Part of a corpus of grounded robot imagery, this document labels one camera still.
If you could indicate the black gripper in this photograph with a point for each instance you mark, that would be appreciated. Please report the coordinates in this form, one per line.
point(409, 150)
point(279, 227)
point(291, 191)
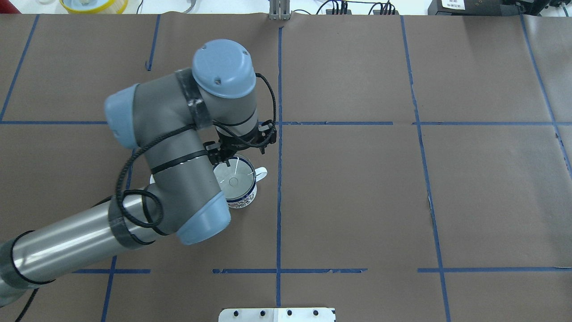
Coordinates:
point(228, 150)

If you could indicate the clear glass funnel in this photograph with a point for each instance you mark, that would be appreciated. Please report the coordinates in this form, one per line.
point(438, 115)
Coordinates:
point(238, 181)

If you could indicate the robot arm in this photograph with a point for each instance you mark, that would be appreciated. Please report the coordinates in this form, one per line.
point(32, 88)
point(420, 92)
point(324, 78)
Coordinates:
point(179, 128)

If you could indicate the white enamel cup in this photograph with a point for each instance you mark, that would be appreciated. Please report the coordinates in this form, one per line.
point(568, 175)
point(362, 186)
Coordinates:
point(261, 173)

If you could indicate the metal reacher grabber tool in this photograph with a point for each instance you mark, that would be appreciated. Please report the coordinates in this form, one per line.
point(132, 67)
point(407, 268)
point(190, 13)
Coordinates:
point(193, 7)

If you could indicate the yellow tape roll with plate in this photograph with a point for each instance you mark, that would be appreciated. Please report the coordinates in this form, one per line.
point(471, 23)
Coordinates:
point(94, 6)

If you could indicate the black box device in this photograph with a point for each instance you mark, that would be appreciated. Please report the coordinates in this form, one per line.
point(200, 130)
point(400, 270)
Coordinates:
point(489, 8)

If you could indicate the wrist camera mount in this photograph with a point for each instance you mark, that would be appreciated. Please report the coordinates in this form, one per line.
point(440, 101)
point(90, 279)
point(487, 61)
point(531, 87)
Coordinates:
point(267, 135)

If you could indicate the aluminium frame post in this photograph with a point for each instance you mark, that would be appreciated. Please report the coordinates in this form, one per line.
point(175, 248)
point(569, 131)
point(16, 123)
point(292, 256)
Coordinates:
point(279, 10)

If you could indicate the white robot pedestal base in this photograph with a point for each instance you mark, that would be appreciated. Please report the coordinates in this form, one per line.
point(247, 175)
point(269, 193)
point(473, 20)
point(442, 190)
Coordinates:
point(292, 314)

